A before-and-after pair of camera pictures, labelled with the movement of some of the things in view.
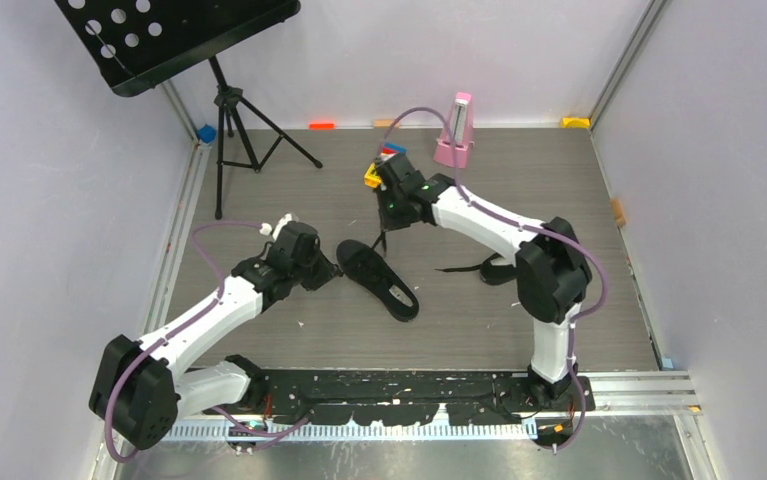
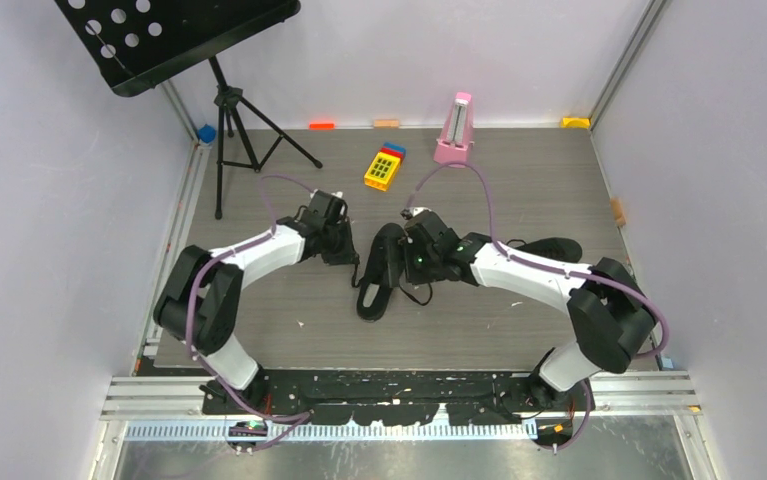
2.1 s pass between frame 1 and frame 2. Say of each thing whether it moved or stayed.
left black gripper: moved
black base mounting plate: stayed
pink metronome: stayed
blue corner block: stayed
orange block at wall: stayed
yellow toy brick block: stayed
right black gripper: moved
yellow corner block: stayed
